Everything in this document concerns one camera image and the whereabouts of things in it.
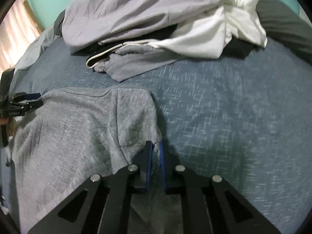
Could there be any grey sweatshirt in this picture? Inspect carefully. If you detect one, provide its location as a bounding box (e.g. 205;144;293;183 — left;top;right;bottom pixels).
8;85;183;233

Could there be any person's left hand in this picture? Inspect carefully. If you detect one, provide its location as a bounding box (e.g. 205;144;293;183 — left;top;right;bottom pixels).
0;117;17;136

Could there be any light grey blanket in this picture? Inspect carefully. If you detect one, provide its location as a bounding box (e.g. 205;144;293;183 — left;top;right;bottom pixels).
10;27;59;90

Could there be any beige curtain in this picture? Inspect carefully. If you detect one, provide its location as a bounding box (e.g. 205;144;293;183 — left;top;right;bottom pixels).
1;0;41;72

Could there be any dark blue bed sheet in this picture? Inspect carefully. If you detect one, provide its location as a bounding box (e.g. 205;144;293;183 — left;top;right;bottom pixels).
6;38;311;233

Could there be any light lilac-grey garment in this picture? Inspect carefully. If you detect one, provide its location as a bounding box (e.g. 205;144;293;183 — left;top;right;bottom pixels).
62;0;224;53

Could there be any white garment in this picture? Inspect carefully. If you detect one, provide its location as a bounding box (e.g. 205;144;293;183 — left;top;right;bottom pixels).
148;0;268;59

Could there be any long dark grey pillow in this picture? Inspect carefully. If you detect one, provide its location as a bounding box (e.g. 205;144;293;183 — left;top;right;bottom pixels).
231;0;312;67

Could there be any wooden window frame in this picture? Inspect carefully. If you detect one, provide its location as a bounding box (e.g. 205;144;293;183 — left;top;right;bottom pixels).
23;0;45;33

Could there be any grey hoodie with drawstring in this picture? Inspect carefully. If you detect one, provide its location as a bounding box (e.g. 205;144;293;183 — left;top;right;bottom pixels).
86;39;183;82

